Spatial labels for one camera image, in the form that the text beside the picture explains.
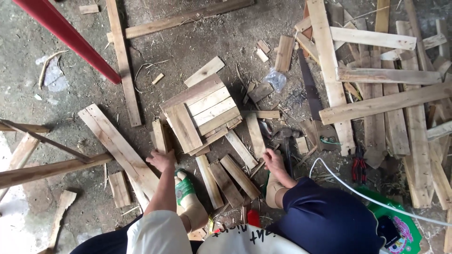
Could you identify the heap of wooden planks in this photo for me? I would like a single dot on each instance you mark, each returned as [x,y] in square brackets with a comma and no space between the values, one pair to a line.
[381,88]

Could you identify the brown wooden slat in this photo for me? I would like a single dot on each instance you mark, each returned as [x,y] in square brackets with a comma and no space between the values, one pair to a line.
[240,177]

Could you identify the wide long wooden plank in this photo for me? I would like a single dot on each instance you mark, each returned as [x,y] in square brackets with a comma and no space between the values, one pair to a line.
[118,150]

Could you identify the red metal bar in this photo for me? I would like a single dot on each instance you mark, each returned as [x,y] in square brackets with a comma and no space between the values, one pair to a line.
[67,37]

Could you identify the brown wooden offcut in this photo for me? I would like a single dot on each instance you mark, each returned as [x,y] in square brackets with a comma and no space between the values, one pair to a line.
[284,53]

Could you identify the clear plastic bag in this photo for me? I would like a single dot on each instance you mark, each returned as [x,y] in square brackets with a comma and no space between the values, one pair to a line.
[275,79]

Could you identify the person's right hand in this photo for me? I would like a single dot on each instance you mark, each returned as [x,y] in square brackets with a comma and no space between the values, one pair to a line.
[275,165]

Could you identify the thin short wooden strip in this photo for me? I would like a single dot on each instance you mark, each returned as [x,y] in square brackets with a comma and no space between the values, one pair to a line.
[267,114]

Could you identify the small wooden offcut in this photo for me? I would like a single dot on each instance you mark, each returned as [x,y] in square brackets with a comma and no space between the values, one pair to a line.
[89,9]

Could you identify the dark square wooden offcut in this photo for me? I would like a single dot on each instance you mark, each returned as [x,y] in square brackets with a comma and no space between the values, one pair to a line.
[260,92]

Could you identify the small wooden block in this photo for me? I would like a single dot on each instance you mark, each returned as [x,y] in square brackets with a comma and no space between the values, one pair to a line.
[159,137]

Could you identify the long rough wooden batten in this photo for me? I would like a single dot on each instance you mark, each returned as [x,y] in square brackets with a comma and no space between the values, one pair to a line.
[183,18]

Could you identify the short pale wooden plank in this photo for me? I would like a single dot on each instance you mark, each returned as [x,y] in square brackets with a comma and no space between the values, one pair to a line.
[255,136]

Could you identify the wooden frame of battens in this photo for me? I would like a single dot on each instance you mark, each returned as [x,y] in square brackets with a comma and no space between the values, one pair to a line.
[46,169]

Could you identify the tiny wooden block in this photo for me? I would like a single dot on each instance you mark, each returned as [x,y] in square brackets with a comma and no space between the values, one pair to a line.
[158,78]

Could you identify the dark weathered wooden slat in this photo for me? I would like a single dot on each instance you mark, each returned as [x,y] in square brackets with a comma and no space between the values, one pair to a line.
[226,184]

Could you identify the small flat wooden board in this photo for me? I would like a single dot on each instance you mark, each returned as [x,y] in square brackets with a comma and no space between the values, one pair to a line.
[119,189]

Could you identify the person's clothed body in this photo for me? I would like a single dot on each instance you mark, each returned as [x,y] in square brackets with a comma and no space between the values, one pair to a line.
[317,222]

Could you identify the torn white plastic scrap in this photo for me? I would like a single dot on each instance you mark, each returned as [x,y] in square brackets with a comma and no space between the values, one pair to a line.
[53,76]

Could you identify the splintered wooden stick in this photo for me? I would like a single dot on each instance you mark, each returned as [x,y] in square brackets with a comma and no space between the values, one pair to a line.
[60,215]

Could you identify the green plastic stool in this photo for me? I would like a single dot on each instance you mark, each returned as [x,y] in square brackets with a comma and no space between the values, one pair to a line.
[409,229]

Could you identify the person's left foot with sandal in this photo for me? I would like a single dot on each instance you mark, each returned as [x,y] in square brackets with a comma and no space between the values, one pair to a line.
[189,203]

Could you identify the pale wooden slat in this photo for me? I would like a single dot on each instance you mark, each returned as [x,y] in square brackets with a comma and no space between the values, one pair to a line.
[209,181]

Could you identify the small wooden chip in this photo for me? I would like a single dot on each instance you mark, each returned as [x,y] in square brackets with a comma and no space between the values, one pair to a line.
[263,46]
[262,55]

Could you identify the person's left hand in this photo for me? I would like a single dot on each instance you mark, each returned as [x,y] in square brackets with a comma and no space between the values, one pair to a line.
[162,161]

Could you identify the pale rectangular wooden offcut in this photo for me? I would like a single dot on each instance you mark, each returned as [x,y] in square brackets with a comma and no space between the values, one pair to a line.
[204,71]

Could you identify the red plastic object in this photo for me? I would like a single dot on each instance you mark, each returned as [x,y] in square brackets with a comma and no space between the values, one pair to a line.
[253,218]

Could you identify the long narrow wooden plank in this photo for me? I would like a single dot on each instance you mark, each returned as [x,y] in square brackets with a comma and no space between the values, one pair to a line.
[123,67]

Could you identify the nailed wooden slat panel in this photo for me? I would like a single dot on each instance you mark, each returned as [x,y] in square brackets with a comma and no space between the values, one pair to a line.
[201,113]

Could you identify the small square wooden piece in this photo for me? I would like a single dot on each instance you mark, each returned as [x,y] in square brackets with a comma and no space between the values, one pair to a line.
[302,145]

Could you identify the light wooden slat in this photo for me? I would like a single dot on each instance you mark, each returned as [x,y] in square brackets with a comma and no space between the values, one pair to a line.
[242,150]

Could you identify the black phone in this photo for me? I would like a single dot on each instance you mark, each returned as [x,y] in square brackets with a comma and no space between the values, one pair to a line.
[388,232]

